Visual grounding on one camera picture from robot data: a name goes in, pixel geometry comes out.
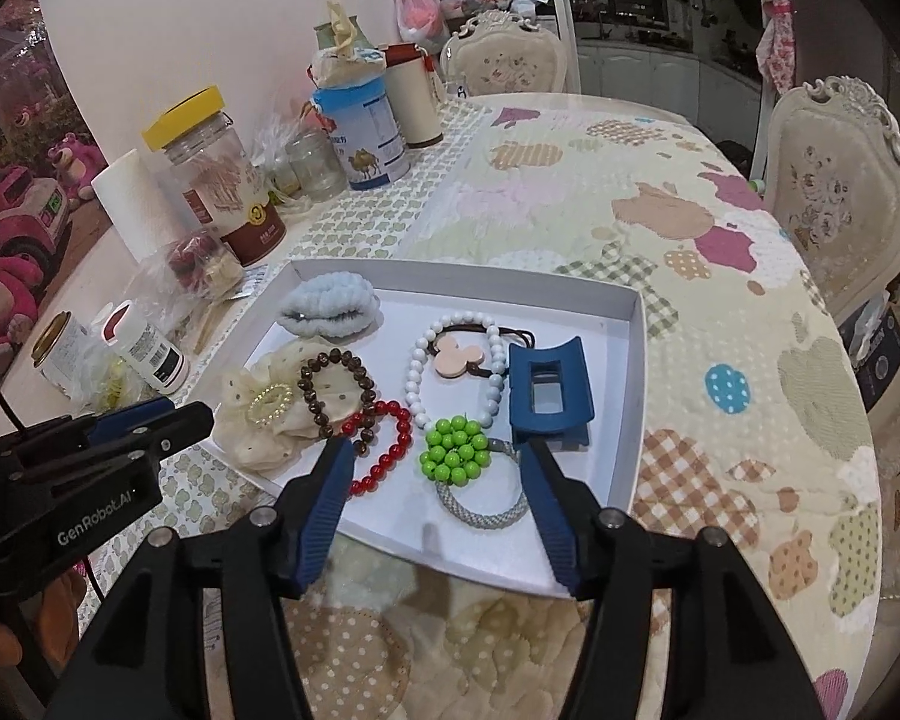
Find quilted patchwork tablecloth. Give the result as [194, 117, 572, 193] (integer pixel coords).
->
[82, 92, 882, 720]

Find grey beaded bracelet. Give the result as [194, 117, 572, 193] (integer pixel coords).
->
[433, 436, 532, 528]

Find clear bag of red dates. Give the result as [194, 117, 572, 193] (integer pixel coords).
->
[131, 231, 245, 308]

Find light blue scrunchie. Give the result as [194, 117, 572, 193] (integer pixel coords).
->
[279, 275, 382, 338]

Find small tin can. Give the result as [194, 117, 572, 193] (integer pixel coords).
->
[31, 313, 95, 396]

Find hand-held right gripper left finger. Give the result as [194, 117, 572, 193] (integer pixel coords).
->
[45, 435, 357, 720]

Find cream canister red lid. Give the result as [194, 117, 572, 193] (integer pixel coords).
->
[379, 43, 445, 149]

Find green bead hair tie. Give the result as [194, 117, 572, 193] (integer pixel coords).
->
[418, 415, 490, 482]

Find pink hanging apron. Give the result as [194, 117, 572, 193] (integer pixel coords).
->
[754, 0, 796, 95]

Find blue plastic bag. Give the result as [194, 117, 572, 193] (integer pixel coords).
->
[840, 296, 900, 372]

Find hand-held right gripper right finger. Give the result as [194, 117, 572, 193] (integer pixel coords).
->
[521, 439, 822, 720]

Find white bottle red cap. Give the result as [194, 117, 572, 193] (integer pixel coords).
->
[99, 300, 190, 395]

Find person's left hand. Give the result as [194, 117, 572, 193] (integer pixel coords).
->
[0, 574, 87, 668]

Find blue milk powder can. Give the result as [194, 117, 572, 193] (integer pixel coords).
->
[311, 79, 408, 192]

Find yellow lid plastic jar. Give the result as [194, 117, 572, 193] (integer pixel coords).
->
[141, 86, 287, 269]

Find white kitchen cabinets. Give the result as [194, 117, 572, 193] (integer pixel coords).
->
[574, 37, 766, 136]

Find white bead tie pink charm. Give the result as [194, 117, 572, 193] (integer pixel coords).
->
[403, 311, 541, 432]

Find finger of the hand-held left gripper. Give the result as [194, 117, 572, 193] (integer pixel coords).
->
[21, 401, 217, 482]
[13, 396, 176, 460]

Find small clear glass jar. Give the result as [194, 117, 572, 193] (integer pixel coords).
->
[286, 131, 346, 203]

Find brown wooden bead bracelet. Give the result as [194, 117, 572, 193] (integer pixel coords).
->
[298, 349, 381, 457]

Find cream dotted scrunchie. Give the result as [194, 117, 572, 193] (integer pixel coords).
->
[211, 340, 346, 473]

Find blue hair claw clip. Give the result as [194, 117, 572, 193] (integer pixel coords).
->
[506, 340, 596, 451]

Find white shallow tray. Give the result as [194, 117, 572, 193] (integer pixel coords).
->
[208, 260, 647, 601]

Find crinkled clear cellophane bag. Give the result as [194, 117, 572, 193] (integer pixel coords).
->
[251, 112, 323, 211]

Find green vase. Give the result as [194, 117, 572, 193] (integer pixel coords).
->
[315, 15, 365, 53]

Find red bead bracelet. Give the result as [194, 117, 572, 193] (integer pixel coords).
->
[341, 400, 413, 497]

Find pearl ring hair tie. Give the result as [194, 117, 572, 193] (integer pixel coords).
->
[246, 382, 295, 427]

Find white paper towel roll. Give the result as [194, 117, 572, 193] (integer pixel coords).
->
[90, 148, 177, 263]

